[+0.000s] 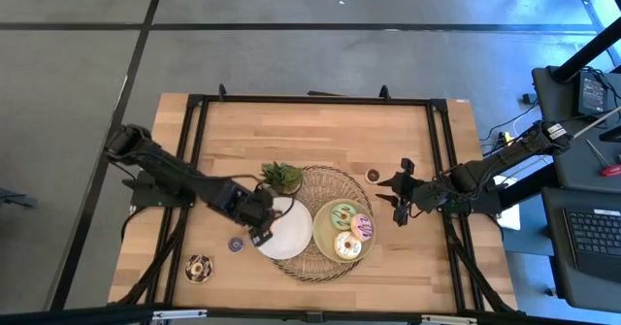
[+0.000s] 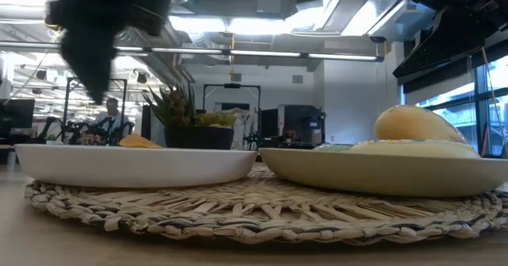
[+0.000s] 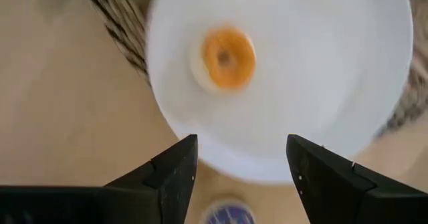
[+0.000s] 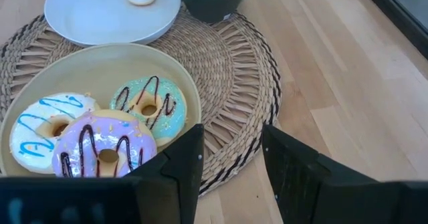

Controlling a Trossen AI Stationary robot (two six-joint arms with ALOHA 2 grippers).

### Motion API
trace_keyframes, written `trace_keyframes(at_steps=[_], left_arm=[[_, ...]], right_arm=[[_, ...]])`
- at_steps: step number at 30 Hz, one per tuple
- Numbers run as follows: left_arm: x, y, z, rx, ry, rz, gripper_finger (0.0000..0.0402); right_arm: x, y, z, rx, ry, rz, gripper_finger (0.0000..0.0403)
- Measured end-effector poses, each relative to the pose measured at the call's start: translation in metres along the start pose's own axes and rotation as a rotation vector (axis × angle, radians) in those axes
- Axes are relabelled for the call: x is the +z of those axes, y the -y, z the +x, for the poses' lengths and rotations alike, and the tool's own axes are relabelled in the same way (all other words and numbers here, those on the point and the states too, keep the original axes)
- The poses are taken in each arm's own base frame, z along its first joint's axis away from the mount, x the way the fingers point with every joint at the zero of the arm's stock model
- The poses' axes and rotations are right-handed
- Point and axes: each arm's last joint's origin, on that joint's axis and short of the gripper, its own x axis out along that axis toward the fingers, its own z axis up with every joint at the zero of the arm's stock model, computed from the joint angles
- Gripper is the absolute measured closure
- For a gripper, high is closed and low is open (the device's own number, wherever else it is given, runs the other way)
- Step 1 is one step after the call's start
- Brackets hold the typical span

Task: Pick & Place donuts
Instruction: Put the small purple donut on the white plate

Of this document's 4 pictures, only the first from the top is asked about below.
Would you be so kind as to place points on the yellow plug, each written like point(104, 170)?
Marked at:
point(508, 137)

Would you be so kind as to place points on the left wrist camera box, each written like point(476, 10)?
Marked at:
point(261, 237)

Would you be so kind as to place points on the potted green succulent plant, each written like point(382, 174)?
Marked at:
point(281, 175)

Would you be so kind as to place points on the small chocolate donut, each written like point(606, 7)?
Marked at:
point(369, 178)

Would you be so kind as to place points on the small purple donut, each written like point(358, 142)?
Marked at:
point(232, 247)

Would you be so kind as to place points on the beige round plate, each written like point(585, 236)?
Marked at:
point(324, 233)

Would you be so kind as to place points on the black power adapter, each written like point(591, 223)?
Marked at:
point(593, 94)

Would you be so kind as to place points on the pink frosted donut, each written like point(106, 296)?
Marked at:
point(367, 230)

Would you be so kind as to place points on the large chocolate sprinkled donut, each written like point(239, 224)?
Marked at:
point(205, 276)

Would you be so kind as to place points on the black keyboard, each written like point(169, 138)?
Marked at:
point(597, 233)

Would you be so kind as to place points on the green frosted donut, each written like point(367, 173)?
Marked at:
point(336, 213)

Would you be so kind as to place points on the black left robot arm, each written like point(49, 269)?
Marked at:
point(170, 172)

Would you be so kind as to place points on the white paper sheet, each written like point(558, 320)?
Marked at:
point(512, 218)

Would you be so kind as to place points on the black aluminium table frame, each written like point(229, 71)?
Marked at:
point(315, 100)

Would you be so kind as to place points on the black rig crossbar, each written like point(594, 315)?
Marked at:
point(73, 315)

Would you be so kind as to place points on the dark grey side desk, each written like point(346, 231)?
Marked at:
point(582, 170)

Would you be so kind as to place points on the black round pole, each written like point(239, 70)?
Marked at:
point(587, 51)

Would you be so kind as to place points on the silver bracket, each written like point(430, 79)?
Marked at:
point(179, 314)
point(448, 320)

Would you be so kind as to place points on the grey chair part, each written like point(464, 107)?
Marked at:
point(17, 200)

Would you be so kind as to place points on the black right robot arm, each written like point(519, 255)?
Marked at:
point(485, 170)

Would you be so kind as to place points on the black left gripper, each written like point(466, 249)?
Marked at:
point(254, 208)

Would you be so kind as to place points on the round woven straw placemat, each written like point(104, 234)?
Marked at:
point(325, 184)

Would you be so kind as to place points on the thin white rod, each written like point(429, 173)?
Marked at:
point(597, 121)

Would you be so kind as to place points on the white round plate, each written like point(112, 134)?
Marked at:
point(291, 233)

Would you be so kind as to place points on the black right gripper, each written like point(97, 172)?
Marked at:
point(413, 190)

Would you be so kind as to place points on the black support beam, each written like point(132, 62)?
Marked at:
point(529, 185)

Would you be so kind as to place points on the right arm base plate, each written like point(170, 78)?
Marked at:
point(485, 204)

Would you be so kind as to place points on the white frosted donut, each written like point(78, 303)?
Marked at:
point(354, 252)

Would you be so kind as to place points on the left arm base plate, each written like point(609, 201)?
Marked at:
point(145, 196)

